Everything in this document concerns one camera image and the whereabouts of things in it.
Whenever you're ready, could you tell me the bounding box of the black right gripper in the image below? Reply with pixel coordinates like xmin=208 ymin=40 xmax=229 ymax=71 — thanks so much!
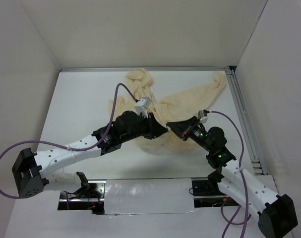
xmin=166 ymin=116 xmax=213 ymax=152

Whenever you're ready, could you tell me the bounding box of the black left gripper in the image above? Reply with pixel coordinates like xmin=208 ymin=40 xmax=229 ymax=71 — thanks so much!
xmin=120 ymin=112 xmax=168 ymax=143

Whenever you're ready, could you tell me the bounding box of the cream yellow jacket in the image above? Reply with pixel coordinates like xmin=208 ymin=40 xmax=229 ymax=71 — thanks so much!
xmin=108 ymin=67 xmax=228 ymax=154

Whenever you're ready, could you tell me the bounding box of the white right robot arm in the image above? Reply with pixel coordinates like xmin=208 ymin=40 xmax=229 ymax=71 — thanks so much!
xmin=167 ymin=117 xmax=298 ymax=238

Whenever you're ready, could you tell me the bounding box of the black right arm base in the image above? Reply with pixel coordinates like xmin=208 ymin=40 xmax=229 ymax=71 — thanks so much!
xmin=188 ymin=171 xmax=238 ymax=208

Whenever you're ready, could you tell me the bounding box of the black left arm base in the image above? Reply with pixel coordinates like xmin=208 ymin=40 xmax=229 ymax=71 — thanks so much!
xmin=58 ymin=172 xmax=106 ymax=215

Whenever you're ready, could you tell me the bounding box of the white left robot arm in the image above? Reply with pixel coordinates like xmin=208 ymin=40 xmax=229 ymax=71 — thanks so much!
xmin=12 ymin=111 xmax=168 ymax=198

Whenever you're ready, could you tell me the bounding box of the white taped front board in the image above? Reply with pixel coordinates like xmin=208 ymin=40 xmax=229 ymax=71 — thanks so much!
xmin=104 ymin=178 xmax=196 ymax=215

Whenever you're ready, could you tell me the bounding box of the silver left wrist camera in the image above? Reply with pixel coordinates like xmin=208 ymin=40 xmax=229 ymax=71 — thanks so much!
xmin=134 ymin=97 xmax=152 ymax=118

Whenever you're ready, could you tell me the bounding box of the aluminium frame rail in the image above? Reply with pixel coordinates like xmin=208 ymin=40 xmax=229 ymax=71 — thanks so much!
xmin=50 ymin=67 xmax=267 ymax=179

